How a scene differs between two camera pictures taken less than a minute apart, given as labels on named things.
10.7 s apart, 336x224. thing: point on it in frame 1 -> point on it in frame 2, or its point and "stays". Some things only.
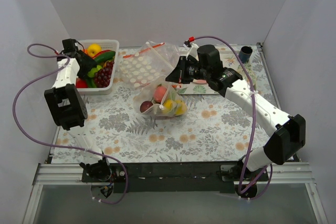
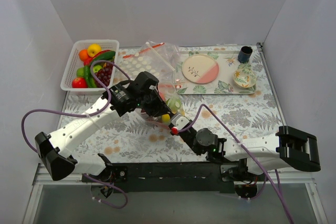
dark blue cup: (245, 53) stays
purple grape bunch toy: (102, 77) stays
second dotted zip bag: (150, 64) stays
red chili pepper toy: (101, 52) stays
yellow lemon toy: (178, 107) -> (166, 119)
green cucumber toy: (104, 56) stays
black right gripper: (182, 69) -> (172, 125)
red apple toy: (81, 83) stays
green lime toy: (91, 73) -> (174, 104)
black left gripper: (87, 61) -> (157, 106)
